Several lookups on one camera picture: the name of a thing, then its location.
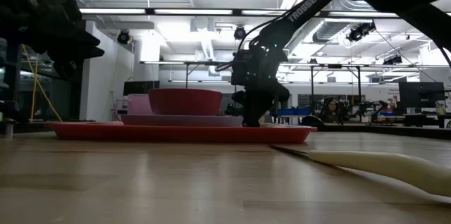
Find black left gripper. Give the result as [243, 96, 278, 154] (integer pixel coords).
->
[0, 0, 106, 80]

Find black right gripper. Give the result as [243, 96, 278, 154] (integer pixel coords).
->
[231, 40, 290, 128]

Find magenta plastic bowl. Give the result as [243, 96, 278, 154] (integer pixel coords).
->
[147, 87, 223, 116]

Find lavender plastic plate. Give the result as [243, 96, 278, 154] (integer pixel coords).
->
[119, 113, 245, 128]

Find pale pink plastic mug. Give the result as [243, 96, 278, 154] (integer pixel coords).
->
[113, 93, 154, 123]

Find knife with cream handle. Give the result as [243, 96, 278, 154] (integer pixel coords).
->
[269, 143, 451, 199]

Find red plastic tray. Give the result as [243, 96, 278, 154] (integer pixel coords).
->
[45, 120, 318, 144]

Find blue storage bins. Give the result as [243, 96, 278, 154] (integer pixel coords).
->
[276, 108, 300, 117]

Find person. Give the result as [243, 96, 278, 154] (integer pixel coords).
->
[322, 99, 341, 123]

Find small grey cylinder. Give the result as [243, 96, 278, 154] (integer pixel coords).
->
[1, 118, 17, 137]

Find overhead light bar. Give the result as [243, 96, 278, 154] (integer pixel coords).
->
[79, 7, 406, 20]

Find black computer monitor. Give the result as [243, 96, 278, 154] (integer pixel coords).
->
[398, 82, 446, 109]

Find black side cart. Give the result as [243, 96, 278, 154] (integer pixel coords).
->
[403, 113, 451, 130]

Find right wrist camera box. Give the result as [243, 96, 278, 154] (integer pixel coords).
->
[230, 49, 255, 87]

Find black ceiling camera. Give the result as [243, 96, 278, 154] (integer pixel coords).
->
[117, 29, 134, 45]
[383, 54, 403, 66]
[233, 25, 247, 41]
[346, 21, 377, 44]

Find yellow extension cable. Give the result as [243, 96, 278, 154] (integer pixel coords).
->
[20, 42, 63, 123]

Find dark wall screen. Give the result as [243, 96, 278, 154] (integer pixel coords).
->
[123, 80, 161, 97]

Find black workbench frame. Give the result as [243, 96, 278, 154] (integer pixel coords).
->
[309, 63, 363, 111]
[140, 61, 239, 89]

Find silver ventilation duct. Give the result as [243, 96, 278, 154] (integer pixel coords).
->
[285, 0, 388, 52]

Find black aluminium rig frame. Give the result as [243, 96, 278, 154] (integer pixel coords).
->
[0, 120, 451, 141]

